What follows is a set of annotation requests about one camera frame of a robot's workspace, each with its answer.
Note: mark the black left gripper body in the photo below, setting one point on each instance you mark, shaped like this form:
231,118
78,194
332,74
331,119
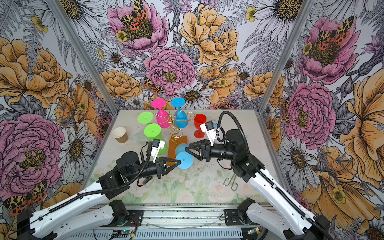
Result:
159,168

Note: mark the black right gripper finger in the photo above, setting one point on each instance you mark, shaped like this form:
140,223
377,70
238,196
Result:
195,145
197,153

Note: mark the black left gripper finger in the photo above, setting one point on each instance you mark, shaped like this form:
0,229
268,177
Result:
169,168
171,162

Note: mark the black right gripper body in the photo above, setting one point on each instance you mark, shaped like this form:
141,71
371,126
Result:
208,155

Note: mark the blue wine glass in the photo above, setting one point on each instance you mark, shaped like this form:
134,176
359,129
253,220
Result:
180,117
185,158

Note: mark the red wine glass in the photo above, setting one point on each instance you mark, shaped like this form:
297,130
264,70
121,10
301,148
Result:
199,119

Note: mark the green wine glass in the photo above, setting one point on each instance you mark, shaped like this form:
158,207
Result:
145,118
153,131

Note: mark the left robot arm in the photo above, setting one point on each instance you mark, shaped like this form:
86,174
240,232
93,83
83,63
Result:
95,205

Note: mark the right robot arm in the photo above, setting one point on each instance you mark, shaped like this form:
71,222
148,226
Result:
226,140

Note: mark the pink wine glass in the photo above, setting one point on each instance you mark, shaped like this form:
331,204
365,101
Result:
162,116

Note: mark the small metal carabiner clip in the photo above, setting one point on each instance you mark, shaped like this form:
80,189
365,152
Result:
147,179

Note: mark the floral table mat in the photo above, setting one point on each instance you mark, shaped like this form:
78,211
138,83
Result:
202,183

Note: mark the metal tongs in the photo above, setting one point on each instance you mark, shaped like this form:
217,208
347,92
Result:
231,182

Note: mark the brown paper cup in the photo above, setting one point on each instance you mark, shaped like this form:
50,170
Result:
120,134

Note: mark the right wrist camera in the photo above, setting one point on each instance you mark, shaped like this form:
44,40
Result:
210,129

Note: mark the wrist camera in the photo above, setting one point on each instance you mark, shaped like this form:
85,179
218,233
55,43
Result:
157,145
210,129

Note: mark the gold wire glass rack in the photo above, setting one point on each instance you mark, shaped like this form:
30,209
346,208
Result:
176,135

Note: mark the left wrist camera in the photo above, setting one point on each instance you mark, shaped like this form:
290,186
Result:
157,145

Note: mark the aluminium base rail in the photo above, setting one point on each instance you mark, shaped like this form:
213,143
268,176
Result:
180,222

